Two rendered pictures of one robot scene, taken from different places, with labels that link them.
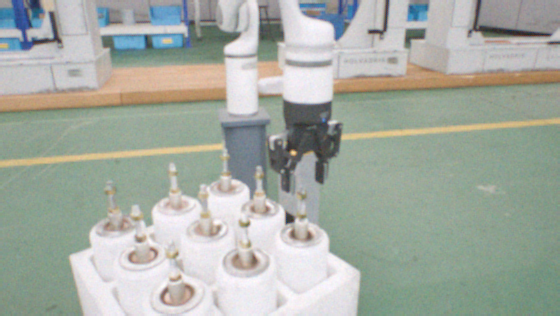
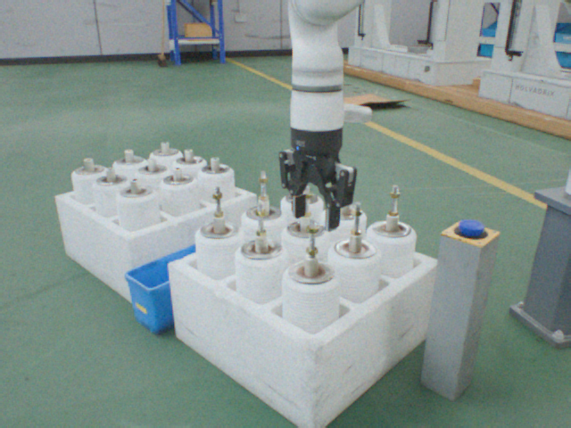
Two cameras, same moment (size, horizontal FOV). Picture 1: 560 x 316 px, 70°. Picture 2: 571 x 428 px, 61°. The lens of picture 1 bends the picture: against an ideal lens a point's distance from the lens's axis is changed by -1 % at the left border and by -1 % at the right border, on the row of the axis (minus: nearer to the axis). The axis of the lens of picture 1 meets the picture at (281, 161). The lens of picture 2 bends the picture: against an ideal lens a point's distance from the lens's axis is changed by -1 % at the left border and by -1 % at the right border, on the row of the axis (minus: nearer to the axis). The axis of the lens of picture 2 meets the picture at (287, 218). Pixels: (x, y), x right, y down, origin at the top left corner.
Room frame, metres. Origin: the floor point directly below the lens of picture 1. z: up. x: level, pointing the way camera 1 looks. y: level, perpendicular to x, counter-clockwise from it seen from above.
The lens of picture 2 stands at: (0.49, -0.73, 0.65)
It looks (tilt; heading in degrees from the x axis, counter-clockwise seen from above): 23 degrees down; 84
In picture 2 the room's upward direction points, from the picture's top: straight up
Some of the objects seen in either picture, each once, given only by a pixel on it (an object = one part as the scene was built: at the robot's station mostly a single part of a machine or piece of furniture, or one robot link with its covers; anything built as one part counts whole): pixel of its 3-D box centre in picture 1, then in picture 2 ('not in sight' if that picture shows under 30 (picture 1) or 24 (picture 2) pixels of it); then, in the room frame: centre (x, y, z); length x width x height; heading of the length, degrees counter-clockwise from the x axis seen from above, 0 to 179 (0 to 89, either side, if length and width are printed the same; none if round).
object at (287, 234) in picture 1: (301, 234); (311, 272); (0.60, -0.03, 0.25); 0.08 x 0.08 x 0.01
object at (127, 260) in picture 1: (143, 256); (263, 213); (0.54, 0.22, 0.25); 0.08 x 0.08 x 0.01
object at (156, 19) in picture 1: (166, 15); not in sight; (5.34, 1.45, 0.36); 0.50 x 0.38 x 0.21; 13
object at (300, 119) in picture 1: (306, 122); (316, 152); (0.60, -0.04, 0.45); 0.08 x 0.08 x 0.09
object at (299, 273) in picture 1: (300, 277); (310, 318); (0.60, -0.03, 0.16); 0.10 x 0.10 x 0.18
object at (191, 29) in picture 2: not in sight; (198, 31); (0.04, 5.92, 0.36); 0.31 x 0.25 x 0.20; 12
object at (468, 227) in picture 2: not in sight; (471, 229); (0.86, -0.04, 0.32); 0.04 x 0.04 x 0.02
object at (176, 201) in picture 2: not in sight; (181, 213); (0.34, 0.46, 0.16); 0.10 x 0.10 x 0.18
